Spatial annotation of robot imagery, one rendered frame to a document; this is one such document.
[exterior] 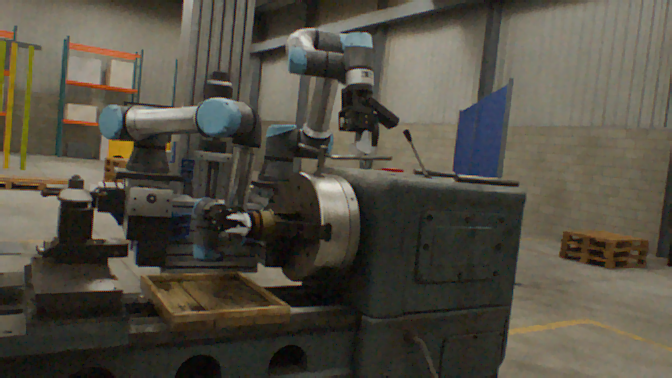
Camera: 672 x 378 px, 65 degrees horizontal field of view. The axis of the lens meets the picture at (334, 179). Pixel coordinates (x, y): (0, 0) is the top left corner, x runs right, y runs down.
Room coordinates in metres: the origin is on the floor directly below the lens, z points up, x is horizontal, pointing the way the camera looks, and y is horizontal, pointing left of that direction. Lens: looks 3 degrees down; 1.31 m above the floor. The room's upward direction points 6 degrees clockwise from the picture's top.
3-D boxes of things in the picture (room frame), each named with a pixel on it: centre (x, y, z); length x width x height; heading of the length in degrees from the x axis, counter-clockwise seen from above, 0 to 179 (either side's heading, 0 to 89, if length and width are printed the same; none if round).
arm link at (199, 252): (1.67, 0.38, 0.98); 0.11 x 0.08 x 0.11; 156
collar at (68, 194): (1.29, 0.63, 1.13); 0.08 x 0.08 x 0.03
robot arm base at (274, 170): (2.15, 0.24, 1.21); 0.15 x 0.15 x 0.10
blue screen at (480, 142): (8.12, -2.06, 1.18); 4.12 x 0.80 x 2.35; 175
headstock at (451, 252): (1.77, -0.27, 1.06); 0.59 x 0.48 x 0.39; 121
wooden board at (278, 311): (1.40, 0.30, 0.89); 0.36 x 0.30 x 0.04; 31
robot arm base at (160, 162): (1.94, 0.68, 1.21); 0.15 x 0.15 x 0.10
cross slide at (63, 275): (1.24, 0.60, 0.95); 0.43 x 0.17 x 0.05; 31
